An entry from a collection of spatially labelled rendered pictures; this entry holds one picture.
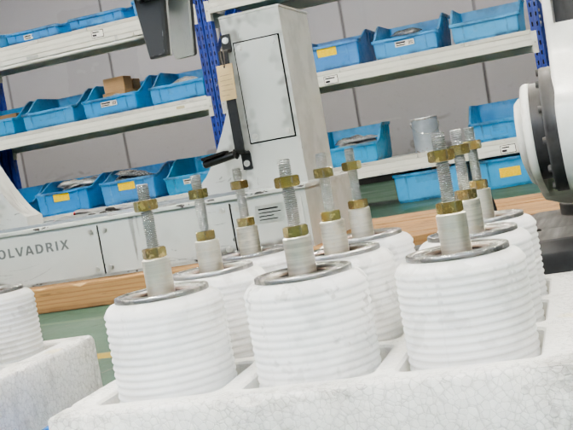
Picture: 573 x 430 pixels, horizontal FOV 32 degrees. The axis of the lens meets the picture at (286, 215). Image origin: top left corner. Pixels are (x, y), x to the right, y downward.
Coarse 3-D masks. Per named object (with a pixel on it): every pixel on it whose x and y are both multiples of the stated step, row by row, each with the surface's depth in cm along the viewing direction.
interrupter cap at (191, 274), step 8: (224, 264) 94; (232, 264) 93; (240, 264) 91; (248, 264) 90; (184, 272) 93; (192, 272) 93; (208, 272) 88; (216, 272) 88; (224, 272) 88; (176, 280) 90; (184, 280) 89
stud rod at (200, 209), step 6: (192, 180) 91; (198, 180) 91; (192, 186) 91; (198, 186) 91; (204, 198) 91; (198, 204) 91; (204, 204) 91; (198, 210) 91; (204, 210) 91; (198, 216) 91; (204, 216) 91; (198, 222) 91; (204, 222) 91; (204, 228) 91
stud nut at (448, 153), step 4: (448, 148) 73; (452, 148) 73; (428, 152) 73; (432, 152) 73; (436, 152) 73; (440, 152) 73; (444, 152) 73; (448, 152) 73; (452, 152) 73; (428, 156) 74; (432, 156) 73; (436, 156) 73; (440, 156) 73; (444, 156) 73; (448, 156) 73; (452, 156) 73; (428, 160) 74; (432, 160) 73; (436, 160) 73; (440, 160) 73; (444, 160) 73
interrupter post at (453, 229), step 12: (444, 216) 73; (456, 216) 73; (444, 228) 73; (456, 228) 73; (468, 228) 74; (444, 240) 73; (456, 240) 73; (468, 240) 73; (444, 252) 73; (456, 252) 73
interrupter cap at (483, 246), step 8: (480, 240) 76; (488, 240) 76; (496, 240) 75; (504, 240) 73; (432, 248) 77; (440, 248) 76; (472, 248) 75; (480, 248) 71; (488, 248) 70; (496, 248) 71; (504, 248) 72; (408, 256) 74; (416, 256) 74; (424, 256) 73; (432, 256) 72; (440, 256) 71; (448, 256) 70; (456, 256) 70; (464, 256) 70; (472, 256) 70
